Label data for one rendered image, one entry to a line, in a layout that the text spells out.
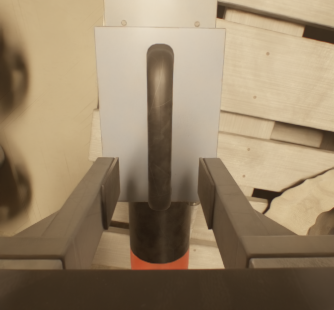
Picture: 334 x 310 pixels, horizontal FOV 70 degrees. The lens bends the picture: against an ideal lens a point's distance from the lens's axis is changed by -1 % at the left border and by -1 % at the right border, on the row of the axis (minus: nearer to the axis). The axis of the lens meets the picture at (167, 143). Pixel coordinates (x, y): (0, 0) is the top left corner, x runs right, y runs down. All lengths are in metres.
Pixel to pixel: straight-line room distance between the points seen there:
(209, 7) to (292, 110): 0.26
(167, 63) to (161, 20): 0.11
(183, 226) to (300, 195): 0.25
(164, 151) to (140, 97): 0.07
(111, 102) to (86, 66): 0.32
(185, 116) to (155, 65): 0.08
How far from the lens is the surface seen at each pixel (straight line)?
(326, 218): 0.59
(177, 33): 0.28
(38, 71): 0.63
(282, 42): 0.49
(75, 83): 0.60
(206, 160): 0.15
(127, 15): 0.33
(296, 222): 0.56
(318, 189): 0.56
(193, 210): 0.50
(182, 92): 0.27
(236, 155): 0.49
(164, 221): 0.36
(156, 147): 0.23
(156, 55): 0.23
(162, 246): 0.38
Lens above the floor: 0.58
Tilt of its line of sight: 73 degrees down
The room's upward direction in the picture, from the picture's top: 176 degrees clockwise
